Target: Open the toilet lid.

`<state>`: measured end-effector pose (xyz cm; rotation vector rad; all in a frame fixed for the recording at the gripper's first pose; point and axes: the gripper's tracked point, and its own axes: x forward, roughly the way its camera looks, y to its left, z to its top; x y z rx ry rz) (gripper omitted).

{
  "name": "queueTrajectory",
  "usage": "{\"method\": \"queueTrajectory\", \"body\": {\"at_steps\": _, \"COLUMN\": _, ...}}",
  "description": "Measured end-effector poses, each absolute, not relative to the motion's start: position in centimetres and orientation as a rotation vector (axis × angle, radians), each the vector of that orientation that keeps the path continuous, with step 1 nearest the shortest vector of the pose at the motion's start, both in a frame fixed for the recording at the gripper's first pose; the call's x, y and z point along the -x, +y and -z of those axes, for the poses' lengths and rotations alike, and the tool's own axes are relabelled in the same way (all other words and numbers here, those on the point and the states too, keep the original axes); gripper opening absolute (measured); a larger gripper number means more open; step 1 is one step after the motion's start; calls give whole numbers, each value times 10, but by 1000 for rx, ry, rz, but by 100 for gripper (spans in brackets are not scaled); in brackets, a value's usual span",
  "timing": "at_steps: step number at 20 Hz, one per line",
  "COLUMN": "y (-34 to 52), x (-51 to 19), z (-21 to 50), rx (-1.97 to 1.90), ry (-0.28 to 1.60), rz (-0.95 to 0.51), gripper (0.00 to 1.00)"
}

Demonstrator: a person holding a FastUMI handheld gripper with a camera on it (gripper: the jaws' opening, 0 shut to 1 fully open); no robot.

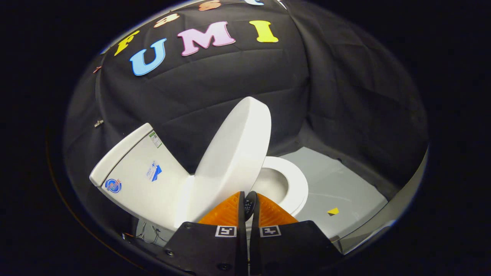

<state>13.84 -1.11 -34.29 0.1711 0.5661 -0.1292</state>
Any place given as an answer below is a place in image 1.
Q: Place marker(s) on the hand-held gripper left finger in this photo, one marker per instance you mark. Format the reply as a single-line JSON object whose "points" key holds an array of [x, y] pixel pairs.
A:
{"points": [[209, 249]]}

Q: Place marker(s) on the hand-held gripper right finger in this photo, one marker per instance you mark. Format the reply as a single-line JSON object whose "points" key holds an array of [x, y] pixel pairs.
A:
{"points": [[291, 249]]}

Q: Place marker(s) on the white toilet lid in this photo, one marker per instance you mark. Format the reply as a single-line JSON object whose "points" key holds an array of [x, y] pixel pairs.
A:
{"points": [[234, 153]]}

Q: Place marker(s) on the white toilet with tank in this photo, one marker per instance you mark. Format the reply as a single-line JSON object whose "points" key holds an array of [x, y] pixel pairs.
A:
{"points": [[138, 191]]}

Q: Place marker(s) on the yellow tape piece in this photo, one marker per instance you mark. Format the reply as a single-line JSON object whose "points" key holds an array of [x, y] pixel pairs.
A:
{"points": [[333, 211]]}

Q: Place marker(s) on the black backdrop cloth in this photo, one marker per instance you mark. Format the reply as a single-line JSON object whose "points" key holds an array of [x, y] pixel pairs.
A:
{"points": [[215, 84]]}

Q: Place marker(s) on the small metal clip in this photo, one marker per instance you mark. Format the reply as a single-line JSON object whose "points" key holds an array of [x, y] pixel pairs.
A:
{"points": [[98, 123]]}

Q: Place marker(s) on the small red clip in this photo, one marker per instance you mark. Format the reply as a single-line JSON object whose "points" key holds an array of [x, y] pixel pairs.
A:
{"points": [[97, 69]]}

